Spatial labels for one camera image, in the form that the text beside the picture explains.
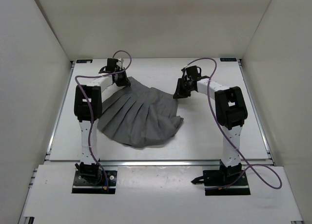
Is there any aluminium table front rail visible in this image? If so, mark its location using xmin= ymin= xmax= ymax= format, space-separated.
xmin=48 ymin=160 xmax=225 ymax=167

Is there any grey pleated skirt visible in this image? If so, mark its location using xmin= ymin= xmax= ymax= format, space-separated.
xmin=97 ymin=77 xmax=184 ymax=149

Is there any left blue table label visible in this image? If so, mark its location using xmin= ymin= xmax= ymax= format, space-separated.
xmin=76 ymin=59 xmax=93 ymax=64

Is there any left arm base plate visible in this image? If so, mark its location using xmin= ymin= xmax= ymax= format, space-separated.
xmin=72 ymin=163 xmax=117 ymax=194

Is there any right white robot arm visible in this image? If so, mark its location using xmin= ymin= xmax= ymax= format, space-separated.
xmin=174 ymin=66 xmax=248 ymax=185

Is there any right blue table label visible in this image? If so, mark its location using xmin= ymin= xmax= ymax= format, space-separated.
xmin=220 ymin=57 xmax=237 ymax=62

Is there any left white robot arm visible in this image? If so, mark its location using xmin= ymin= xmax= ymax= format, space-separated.
xmin=74 ymin=57 xmax=130 ymax=189

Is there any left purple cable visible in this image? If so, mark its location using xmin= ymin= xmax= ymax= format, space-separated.
xmin=74 ymin=50 xmax=133 ymax=191

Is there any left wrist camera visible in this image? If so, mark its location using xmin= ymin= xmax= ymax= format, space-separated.
xmin=116 ymin=57 xmax=124 ymax=70

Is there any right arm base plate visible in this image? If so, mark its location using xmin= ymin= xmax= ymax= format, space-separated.
xmin=191 ymin=170 xmax=251 ymax=196

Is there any blue table label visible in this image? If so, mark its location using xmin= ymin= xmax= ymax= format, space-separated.
xmin=76 ymin=59 xmax=93 ymax=64
xmin=220 ymin=57 xmax=237 ymax=62

